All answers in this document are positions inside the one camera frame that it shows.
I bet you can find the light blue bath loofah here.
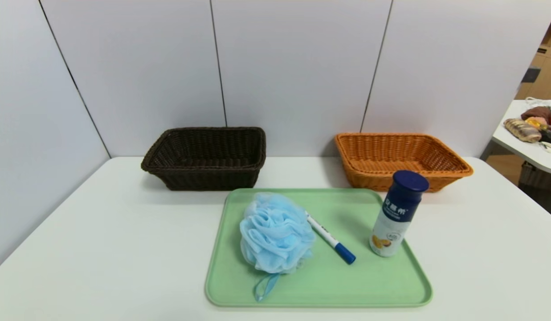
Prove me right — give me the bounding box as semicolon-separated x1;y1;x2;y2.
239;192;317;302

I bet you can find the white marker with blue cap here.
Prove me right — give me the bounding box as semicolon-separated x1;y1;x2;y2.
305;211;356;265

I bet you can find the white yogurt bottle blue cap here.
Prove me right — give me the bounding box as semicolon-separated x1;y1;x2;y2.
369;170;430;258

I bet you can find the dark brown wicker basket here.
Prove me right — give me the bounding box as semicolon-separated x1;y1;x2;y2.
141;127;266;191

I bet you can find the orange wicker basket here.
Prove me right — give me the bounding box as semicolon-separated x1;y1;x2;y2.
335;132;474;193

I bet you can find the dark basket under background table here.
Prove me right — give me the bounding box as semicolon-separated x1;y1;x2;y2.
519;161;551;221

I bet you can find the dark brown food item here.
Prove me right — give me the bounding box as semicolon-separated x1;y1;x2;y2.
521;106;551;121

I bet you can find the light green plastic tray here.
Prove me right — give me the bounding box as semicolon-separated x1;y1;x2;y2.
205;188;433;308

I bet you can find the white background table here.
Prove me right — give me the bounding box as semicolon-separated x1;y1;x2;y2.
492;99;551;175

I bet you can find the wooden shelf unit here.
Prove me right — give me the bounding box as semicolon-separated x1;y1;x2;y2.
516;9;551;99

